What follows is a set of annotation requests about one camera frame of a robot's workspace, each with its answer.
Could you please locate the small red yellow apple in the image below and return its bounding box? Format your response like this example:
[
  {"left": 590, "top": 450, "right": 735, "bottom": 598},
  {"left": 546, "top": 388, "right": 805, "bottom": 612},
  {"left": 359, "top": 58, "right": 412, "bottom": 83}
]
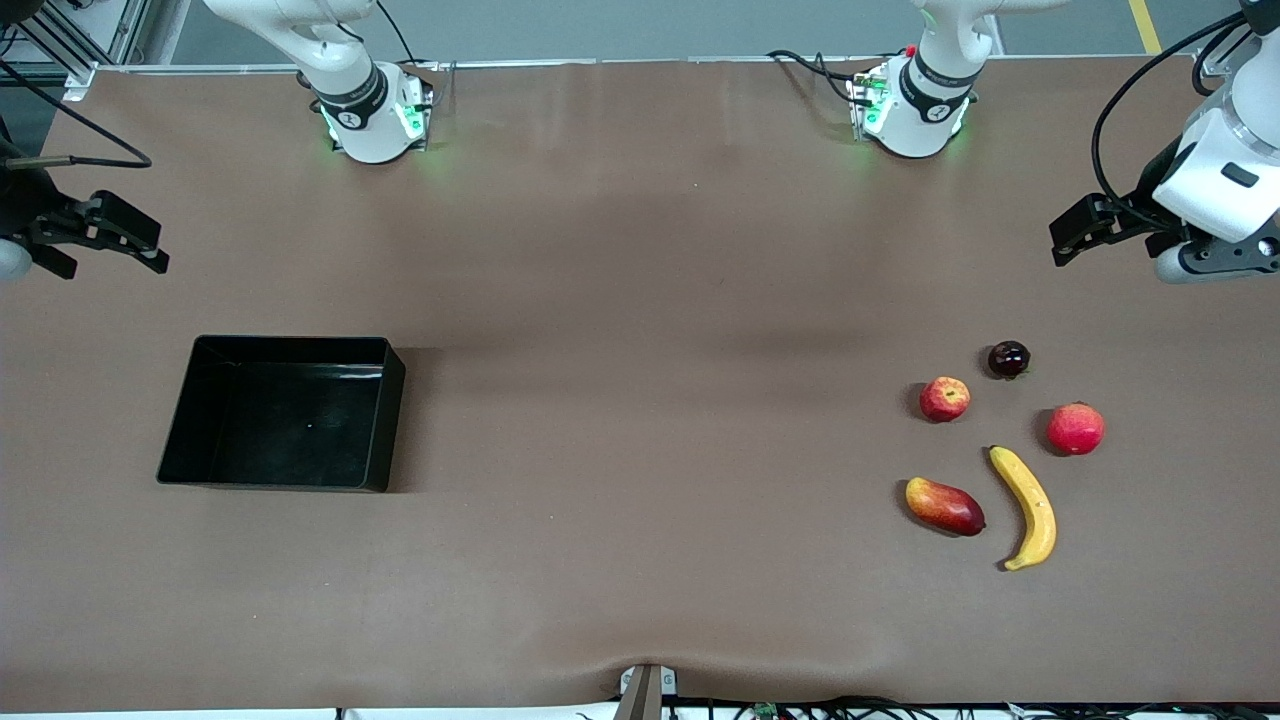
[{"left": 920, "top": 376, "right": 972, "bottom": 424}]

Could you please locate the yellow banana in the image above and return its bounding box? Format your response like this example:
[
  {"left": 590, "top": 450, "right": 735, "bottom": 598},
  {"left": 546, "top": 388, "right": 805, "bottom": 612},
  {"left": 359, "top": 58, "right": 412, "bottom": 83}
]
[{"left": 988, "top": 445, "right": 1058, "bottom": 572}]

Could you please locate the black plastic box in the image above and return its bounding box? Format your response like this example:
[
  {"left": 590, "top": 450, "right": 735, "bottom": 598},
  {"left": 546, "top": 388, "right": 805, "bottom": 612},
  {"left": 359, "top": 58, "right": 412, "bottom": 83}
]
[{"left": 157, "top": 335, "right": 407, "bottom": 494}]

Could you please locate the red round pomegranate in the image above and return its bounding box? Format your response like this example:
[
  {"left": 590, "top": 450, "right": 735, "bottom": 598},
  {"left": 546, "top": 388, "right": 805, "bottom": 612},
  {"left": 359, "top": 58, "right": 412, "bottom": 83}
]
[{"left": 1046, "top": 401, "right": 1107, "bottom": 457}]

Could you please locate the red yellow mango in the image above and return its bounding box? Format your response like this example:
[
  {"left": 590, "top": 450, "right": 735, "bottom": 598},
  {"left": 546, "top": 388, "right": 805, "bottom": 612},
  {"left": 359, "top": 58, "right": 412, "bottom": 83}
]
[{"left": 905, "top": 476, "right": 987, "bottom": 538}]

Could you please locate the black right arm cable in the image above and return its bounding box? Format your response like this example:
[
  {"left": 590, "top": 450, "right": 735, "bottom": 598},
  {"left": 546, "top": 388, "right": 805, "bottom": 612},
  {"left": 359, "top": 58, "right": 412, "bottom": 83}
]
[{"left": 0, "top": 60, "right": 154, "bottom": 169}]

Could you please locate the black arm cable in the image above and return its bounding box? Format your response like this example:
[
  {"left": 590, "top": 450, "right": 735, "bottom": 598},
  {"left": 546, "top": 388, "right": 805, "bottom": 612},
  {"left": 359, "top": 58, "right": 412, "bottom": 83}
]
[
  {"left": 1090, "top": 8, "right": 1251, "bottom": 233},
  {"left": 0, "top": 60, "right": 154, "bottom": 169}
]

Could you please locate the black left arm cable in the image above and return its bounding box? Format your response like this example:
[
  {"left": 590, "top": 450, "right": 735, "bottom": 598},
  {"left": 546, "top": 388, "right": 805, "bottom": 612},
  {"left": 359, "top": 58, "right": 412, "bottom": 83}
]
[{"left": 1090, "top": 8, "right": 1251, "bottom": 233}]

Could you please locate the aluminium frame profile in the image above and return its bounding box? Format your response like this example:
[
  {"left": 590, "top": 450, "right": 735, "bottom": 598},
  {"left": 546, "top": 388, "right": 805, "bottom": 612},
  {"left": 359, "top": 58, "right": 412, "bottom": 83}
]
[
  {"left": 0, "top": 0, "right": 151, "bottom": 101},
  {"left": 1195, "top": 40, "right": 1251, "bottom": 81}
]

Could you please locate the black base power cable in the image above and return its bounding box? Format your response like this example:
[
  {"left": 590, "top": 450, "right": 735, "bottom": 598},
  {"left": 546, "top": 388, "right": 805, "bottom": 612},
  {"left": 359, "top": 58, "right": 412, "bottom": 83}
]
[{"left": 765, "top": 48, "right": 866, "bottom": 106}]

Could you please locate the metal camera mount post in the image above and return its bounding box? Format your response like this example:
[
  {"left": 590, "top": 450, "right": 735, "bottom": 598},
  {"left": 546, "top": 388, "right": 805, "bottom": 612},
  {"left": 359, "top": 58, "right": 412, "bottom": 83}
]
[{"left": 612, "top": 663, "right": 679, "bottom": 720}]

